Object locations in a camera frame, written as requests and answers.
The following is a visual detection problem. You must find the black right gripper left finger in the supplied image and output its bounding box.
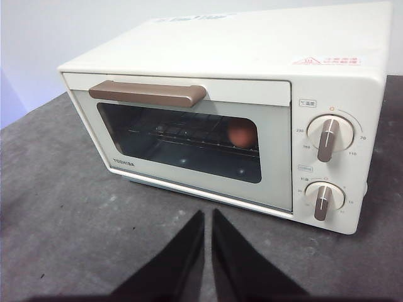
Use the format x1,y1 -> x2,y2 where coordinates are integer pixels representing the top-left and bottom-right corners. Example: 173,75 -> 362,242
108,210 -> 206,302

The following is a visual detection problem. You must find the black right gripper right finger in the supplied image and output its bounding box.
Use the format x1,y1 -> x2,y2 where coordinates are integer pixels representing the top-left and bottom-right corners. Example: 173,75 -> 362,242
211,208 -> 310,302

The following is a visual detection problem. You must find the oven door with brown handle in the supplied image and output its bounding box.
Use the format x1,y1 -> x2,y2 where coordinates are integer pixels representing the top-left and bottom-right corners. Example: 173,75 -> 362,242
62,72 -> 295,216

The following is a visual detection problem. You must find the brown egg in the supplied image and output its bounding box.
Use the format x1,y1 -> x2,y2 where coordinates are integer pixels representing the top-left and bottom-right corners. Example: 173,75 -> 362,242
227,120 -> 258,148

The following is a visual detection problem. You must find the cream oven knob brown grip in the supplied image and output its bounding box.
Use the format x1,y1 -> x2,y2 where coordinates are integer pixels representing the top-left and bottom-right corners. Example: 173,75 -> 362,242
303,180 -> 346,222
305,113 -> 355,164

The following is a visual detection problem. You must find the cream toaster oven body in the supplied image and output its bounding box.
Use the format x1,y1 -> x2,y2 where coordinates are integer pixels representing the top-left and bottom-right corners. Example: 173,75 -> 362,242
57,1 -> 394,237

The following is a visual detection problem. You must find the red warning sticker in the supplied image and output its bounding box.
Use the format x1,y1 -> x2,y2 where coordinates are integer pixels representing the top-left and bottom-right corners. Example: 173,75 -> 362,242
292,55 -> 361,67

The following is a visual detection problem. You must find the metal wire oven rack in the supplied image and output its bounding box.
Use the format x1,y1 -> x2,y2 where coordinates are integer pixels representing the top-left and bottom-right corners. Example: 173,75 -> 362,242
125,121 -> 260,159

